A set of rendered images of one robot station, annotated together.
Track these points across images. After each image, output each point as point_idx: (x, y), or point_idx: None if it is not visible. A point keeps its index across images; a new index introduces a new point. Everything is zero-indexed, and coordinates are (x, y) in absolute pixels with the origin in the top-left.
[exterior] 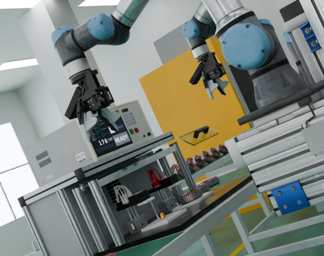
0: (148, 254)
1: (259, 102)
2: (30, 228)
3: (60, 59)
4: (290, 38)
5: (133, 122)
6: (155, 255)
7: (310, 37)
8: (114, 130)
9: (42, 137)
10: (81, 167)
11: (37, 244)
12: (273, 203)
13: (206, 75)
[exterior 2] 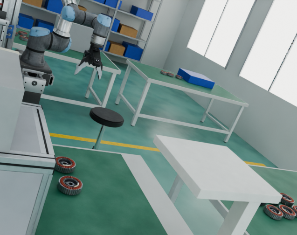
0: (53, 148)
1: (43, 64)
2: (44, 200)
3: (107, 33)
4: (5, 28)
5: None
6: (57, 144)
7: (10, 31)
8: (76, 73)
9: (21, 74)
10: (40, 105)
11: (39, 219)
12: None
13: None
